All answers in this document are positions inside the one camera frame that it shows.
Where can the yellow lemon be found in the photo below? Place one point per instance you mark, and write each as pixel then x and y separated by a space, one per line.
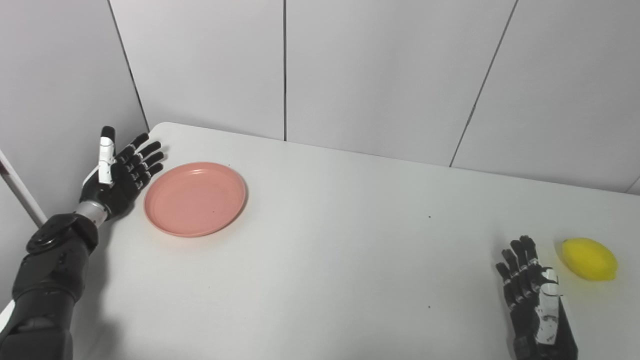
pixel 589 259

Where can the pink round plate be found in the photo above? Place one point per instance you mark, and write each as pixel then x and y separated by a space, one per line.
pixel 195 199

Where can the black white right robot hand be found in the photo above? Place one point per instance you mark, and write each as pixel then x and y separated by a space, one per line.
pixel 525 325

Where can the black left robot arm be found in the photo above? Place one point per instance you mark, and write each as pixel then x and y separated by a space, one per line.
pixel 47 280

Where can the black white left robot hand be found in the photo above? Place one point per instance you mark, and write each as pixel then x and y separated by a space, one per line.
pixel 120 185

